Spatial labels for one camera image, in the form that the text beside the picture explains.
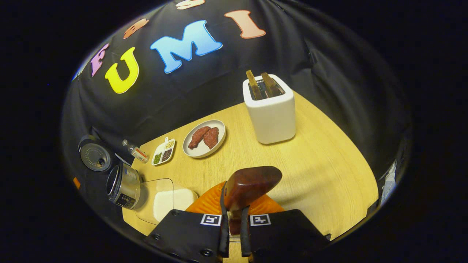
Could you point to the clear plastic lid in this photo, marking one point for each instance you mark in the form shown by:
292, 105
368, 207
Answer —
148, 197

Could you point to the white divided bean dish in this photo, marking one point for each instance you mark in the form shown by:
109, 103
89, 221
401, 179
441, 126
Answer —
163, 151

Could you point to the white striped cloth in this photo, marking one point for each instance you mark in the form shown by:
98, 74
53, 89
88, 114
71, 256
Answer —
388, 182

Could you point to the white toaster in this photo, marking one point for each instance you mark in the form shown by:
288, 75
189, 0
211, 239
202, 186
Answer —
272, 120

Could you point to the red meat piece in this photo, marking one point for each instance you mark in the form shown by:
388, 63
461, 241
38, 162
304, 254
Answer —
211, 137
198, 137

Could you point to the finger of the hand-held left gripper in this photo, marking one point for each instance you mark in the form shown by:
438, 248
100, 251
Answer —
76, 183

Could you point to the brown wooden spoon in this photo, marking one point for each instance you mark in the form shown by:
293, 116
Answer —
252, 184

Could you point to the small clear glass bottle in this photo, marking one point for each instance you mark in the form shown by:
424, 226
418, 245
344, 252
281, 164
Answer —
137, 152

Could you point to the black silver rice cooker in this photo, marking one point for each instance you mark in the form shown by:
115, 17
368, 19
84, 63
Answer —
122, 186

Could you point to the brown toast slice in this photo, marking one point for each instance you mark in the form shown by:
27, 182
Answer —
254, 86
271, 86

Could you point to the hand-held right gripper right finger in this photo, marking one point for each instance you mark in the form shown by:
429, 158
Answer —
245, 237

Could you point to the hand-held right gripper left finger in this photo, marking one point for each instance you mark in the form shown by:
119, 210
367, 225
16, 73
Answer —
223, 237

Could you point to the round white plate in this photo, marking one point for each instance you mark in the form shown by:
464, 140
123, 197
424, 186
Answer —
199, 151

